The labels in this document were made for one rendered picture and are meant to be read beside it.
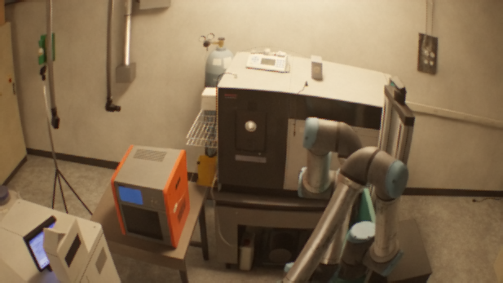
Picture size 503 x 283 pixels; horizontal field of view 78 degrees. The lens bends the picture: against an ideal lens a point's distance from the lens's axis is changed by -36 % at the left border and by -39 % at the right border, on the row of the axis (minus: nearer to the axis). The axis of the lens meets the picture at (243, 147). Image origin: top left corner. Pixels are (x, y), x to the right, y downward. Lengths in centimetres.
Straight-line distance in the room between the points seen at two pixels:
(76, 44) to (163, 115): 135
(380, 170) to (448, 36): 269
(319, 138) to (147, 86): 258
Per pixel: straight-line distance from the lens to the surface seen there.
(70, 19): 431
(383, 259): 181
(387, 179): 136
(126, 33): 390
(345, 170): 144
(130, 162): 258
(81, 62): 434
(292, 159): 280
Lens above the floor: 247
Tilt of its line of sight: 30 degrees down
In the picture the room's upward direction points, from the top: 1 degrees clockwise
